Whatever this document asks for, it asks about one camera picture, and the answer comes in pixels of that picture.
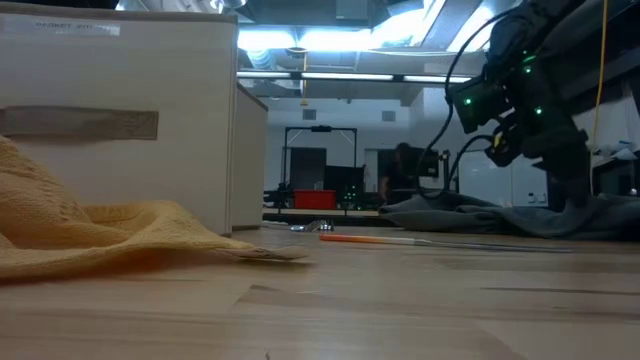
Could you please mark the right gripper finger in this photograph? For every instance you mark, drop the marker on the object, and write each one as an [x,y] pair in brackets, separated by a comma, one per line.
[570,185]

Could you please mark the dark grey towel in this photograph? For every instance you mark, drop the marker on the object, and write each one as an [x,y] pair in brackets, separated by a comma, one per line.
[450,215]

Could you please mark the beige fabric storage box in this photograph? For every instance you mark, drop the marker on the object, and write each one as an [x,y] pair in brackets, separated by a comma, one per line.
[150,75]

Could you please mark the mustard yellow towel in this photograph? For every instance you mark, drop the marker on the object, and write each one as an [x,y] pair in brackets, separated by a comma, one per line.
[100,235]

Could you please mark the black background robot arm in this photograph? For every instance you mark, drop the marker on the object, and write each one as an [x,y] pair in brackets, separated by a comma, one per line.
[280,196]

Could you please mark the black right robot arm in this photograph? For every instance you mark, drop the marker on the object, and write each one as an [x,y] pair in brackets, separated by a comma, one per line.
[530,25]

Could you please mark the person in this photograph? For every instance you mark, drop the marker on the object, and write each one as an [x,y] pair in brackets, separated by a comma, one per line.
[400,170]

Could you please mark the long ceiling light bar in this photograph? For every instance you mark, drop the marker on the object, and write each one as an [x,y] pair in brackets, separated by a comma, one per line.
[345,76]

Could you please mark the red plastic bin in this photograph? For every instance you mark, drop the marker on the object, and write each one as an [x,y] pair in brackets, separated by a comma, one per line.
[315,199]

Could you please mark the small white tag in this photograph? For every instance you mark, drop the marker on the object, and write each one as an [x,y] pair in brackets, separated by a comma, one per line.
[315,226]

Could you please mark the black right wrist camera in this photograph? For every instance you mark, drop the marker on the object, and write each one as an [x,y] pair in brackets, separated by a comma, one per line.
[477,102]

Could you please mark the grey wall vent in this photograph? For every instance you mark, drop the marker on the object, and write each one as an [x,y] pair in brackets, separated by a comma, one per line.
[309,114]
[388,116]

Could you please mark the black background rig frame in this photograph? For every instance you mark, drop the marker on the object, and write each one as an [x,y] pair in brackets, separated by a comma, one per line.
[320,129]

